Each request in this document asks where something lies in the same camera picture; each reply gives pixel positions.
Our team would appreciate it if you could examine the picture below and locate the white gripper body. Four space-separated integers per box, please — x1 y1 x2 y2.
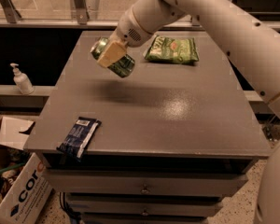
110 11 152 48

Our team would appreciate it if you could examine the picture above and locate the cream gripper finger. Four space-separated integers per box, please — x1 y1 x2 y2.
97 38 127 67

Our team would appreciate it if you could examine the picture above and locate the green soda can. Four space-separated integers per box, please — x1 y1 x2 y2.
90 37 135 78

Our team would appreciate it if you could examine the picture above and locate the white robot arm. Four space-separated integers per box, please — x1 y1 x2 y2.
98 0 280 224

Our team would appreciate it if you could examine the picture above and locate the green chip bag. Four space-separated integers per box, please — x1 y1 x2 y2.
144 35 199 64

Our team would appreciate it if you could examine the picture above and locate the blue snack packet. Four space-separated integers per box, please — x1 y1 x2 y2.
57 117 101 161

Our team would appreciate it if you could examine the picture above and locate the white pump bottle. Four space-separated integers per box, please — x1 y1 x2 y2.
10 63 35 94

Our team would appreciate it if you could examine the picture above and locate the grey drawer cabinet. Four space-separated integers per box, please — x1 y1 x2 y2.
25 31 271 224

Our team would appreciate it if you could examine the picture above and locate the white cardboard box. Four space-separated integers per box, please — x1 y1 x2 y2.
0 117 51 224

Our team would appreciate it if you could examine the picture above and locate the metal railing post middle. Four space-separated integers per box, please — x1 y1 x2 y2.
74 0 89 24

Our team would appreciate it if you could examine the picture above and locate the metal railing post left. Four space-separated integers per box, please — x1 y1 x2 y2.
0 0 21 23

